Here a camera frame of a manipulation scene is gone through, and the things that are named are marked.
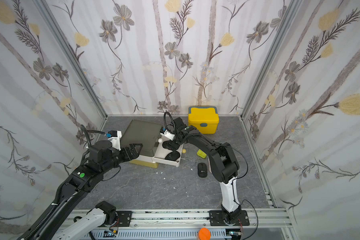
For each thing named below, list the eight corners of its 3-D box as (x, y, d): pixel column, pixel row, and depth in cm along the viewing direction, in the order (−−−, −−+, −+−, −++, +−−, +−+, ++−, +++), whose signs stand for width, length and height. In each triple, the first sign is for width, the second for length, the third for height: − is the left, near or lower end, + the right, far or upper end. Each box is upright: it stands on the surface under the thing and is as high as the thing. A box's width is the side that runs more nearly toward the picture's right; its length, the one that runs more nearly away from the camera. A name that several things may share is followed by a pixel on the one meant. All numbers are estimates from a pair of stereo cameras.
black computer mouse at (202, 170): (198, 177, 91) (198, 175, 88) (197, 164, 96) (197, 162, 93) (207, 177, 91) (207, 175, 88) (205, 164, 96) (206, 162, 93)
